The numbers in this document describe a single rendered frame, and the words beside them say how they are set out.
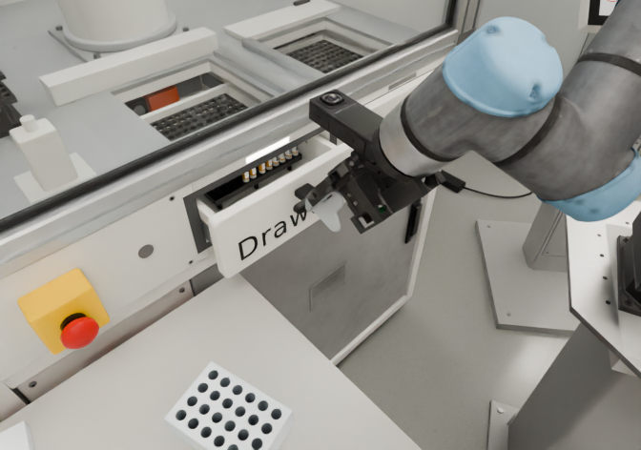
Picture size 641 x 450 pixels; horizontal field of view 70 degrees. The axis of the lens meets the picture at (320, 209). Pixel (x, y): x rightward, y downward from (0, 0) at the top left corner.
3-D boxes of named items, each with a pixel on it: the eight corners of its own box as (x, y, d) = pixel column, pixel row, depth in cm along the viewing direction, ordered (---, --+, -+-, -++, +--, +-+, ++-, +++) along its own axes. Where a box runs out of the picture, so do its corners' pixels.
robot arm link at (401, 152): (384, 106, 40) (439, 76, 44) (361, 130, 44) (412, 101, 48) (433, 175, 40) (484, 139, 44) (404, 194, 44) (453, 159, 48)
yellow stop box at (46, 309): (114, 325, 57) (95, 290, 52) (56, 361, 53) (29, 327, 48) (97, 300, 60) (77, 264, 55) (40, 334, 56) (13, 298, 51)
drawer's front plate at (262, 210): (364, 190, 79) (369, 136, 72) (226, 280, 65) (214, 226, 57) (357, 185, 80) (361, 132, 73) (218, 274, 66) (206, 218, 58)
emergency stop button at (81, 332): (106, 337, 54) (94, 317, 51) (72, 358, 52) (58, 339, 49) (95, 321, 55) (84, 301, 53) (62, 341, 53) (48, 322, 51)
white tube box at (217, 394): (294, 423, 56) (293, 410, 53) (253, 490, 50) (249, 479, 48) (216, 375, 60) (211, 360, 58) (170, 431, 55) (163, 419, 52)
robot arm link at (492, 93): (568, 125, 32) (474, 53, 30) (463, 183, 41) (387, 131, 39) (582, 54, 35) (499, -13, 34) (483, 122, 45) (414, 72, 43)
